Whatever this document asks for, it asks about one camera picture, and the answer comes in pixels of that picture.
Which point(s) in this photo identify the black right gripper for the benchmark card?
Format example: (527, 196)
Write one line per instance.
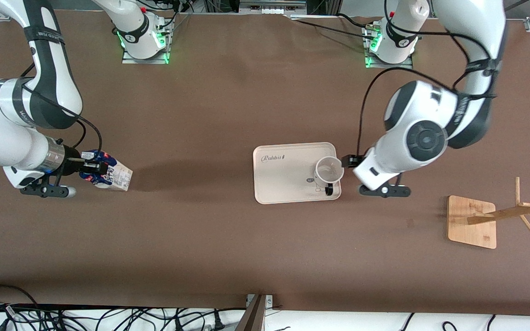
(71, 164)

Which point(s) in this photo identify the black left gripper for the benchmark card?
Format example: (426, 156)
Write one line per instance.
(352, 161)

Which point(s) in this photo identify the blue milk carton green cap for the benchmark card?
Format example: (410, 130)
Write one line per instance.
(118, 177)

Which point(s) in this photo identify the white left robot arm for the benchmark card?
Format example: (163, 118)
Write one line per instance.
(412, 115)

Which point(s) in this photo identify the cream tray rabbit print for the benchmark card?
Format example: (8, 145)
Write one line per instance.
(288, 184)

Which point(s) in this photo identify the wooden mug tree rack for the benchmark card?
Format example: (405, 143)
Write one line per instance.
(472, 230)

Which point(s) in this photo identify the grey power strip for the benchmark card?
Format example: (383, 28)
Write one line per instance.
(272, 8)

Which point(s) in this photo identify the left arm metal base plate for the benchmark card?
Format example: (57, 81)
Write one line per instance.
(389, 65)

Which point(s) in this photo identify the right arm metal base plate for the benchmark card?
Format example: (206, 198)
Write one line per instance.
(145, 61)

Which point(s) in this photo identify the aluminium post with bracket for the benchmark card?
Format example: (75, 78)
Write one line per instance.
(255, 317)

